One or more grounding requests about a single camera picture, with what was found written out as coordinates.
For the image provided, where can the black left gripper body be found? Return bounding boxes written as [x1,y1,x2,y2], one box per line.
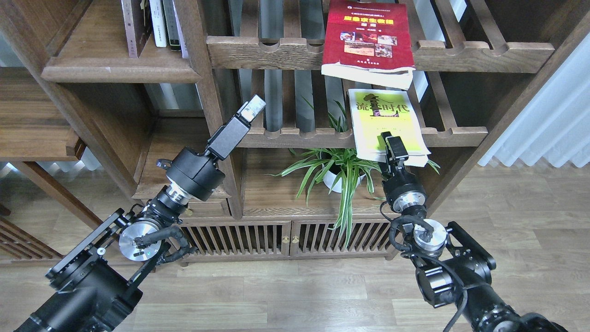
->
[162,115,251,202]

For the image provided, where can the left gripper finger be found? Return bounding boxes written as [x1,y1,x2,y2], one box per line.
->
[239,95,266,124]

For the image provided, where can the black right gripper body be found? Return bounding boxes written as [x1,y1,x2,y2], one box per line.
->
[379,136,426,213]

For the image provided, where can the yellow green book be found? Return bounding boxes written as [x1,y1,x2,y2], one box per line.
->
[348,89,430,167]

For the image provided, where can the maroon book white characters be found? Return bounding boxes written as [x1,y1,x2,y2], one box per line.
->
[121,0,152,58]

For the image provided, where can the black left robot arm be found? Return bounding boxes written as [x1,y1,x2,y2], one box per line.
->
[18,95,266,332]

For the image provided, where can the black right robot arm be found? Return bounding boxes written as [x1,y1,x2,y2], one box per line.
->
[379,132,564,332]

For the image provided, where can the green spider plant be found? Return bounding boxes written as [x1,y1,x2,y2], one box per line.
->
[270,97,440,249]

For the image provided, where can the white plant pot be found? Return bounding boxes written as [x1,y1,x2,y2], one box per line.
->
[323,169,366,193]

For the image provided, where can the pale upright book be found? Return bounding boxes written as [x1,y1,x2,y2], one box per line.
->
[173,0,189,59]

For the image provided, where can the red book with photos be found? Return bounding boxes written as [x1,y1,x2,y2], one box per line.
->
[321,0,415,90]

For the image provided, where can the brass drawer knob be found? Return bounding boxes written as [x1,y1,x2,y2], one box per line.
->
[282,236,300,244]

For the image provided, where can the dark upright book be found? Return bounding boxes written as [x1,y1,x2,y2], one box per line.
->
[162,0,181,51]

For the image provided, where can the dark wooden bookshelf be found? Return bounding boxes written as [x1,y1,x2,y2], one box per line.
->
[0,0,590,273]

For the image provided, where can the white upright book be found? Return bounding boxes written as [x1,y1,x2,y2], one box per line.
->
[149,0,168,47]

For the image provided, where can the white curtain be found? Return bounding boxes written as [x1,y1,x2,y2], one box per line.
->
[478,36,590,167]

